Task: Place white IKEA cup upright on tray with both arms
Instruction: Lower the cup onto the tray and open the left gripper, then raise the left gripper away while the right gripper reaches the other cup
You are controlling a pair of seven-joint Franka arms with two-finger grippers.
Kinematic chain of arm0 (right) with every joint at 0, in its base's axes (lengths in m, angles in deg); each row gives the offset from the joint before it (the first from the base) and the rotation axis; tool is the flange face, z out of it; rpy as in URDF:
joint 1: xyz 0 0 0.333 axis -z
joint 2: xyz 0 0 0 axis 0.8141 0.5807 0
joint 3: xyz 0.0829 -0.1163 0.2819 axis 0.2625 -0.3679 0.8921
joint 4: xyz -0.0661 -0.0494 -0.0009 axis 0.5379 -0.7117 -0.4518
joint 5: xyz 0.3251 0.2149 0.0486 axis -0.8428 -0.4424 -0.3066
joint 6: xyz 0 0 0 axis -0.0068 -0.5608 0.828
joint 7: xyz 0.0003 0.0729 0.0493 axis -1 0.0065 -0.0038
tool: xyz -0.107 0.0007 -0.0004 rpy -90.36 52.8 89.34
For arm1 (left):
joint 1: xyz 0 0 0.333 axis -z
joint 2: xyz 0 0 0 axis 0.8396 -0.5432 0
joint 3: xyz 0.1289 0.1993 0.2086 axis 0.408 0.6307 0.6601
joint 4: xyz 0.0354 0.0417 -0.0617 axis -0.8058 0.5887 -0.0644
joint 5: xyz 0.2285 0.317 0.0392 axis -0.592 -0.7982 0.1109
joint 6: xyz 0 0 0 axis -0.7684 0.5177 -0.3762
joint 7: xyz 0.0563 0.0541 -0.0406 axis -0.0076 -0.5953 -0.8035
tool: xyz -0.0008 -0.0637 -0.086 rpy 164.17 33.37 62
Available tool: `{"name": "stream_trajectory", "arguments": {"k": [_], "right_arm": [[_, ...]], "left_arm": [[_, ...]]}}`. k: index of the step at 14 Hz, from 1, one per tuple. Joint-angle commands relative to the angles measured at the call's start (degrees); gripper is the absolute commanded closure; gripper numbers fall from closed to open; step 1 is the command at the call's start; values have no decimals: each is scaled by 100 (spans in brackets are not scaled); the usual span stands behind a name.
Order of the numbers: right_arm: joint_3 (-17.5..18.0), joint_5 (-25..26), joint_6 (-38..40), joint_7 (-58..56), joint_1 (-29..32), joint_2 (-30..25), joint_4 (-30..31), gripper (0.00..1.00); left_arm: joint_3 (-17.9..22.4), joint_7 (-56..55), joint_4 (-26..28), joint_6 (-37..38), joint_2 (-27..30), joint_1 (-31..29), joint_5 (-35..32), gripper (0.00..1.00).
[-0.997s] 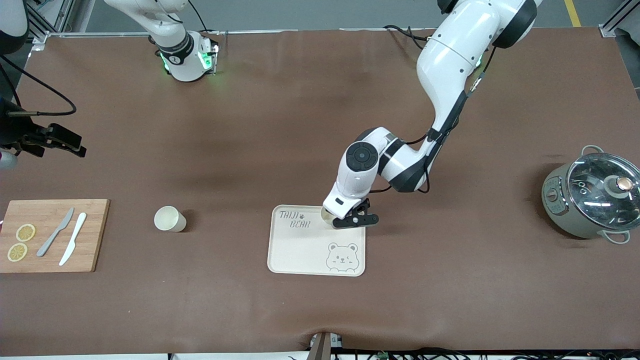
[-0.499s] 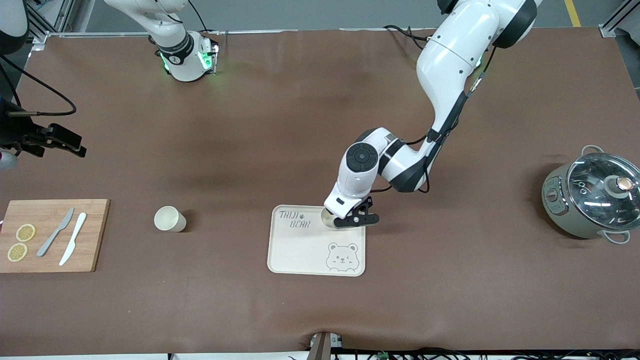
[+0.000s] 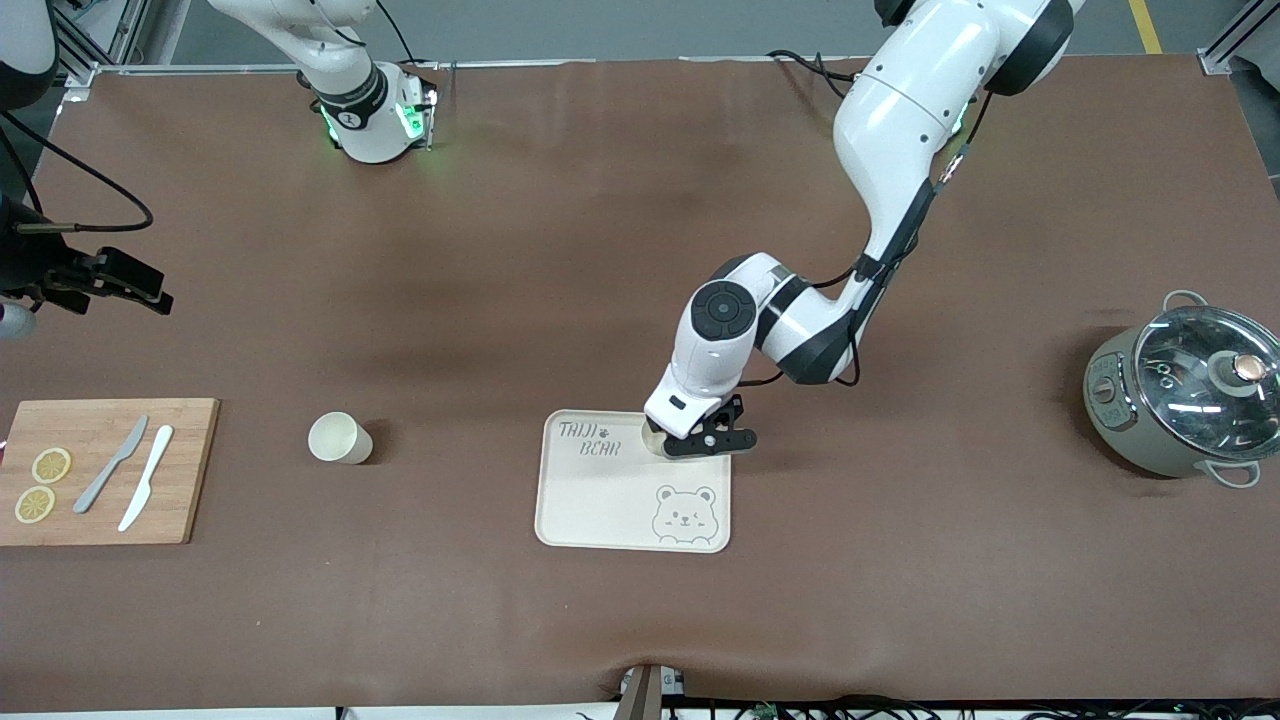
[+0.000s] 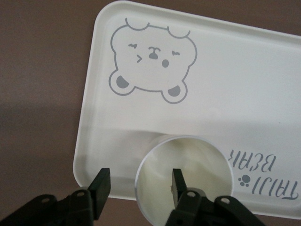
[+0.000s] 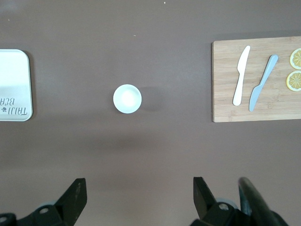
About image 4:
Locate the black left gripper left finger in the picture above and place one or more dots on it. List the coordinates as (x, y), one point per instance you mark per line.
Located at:
(101, 188)

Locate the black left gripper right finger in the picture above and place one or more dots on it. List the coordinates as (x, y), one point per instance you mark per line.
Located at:
(179, 188)

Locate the white plastic cup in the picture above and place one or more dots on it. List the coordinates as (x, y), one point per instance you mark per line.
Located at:
(160, 169)

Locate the white bear print tray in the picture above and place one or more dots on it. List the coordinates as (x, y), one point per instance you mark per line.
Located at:
(223, 94)

